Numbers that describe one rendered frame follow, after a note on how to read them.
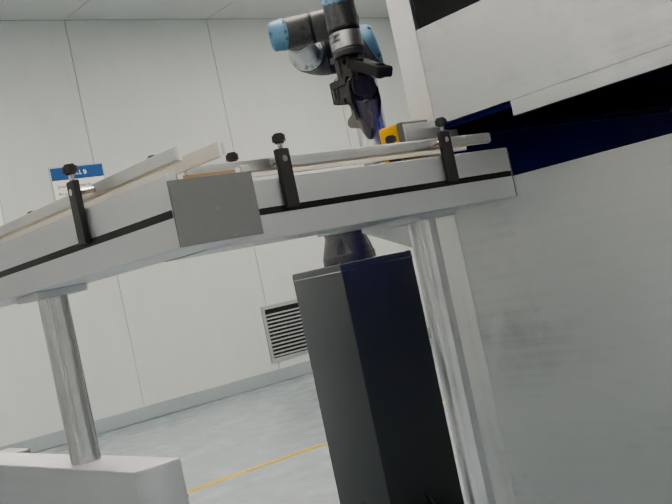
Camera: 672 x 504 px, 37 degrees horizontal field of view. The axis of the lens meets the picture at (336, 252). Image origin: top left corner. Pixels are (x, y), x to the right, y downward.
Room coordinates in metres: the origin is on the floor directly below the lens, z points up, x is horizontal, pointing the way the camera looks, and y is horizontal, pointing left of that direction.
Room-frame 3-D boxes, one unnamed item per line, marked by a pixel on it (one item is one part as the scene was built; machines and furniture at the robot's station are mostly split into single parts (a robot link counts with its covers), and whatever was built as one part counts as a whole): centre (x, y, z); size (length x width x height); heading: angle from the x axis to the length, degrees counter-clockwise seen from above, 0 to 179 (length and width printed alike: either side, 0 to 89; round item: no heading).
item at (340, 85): (2.36, -0.12, 1.21); 0.09 x 0.08 x 0.12; 39
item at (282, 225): (1.72, -0.05, 0.92); 0.69 x 0.15 x 0.16; 129
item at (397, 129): (2.01, -0.18, 1.00); 0.08 x 0.07 x 0.07; 39
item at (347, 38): (2.35, -0.12, 1.29); 0.08 x 0.08 x 0.05
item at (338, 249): (2.88, -0.03, 0.84); 0.15 x 0.15 x 0.10
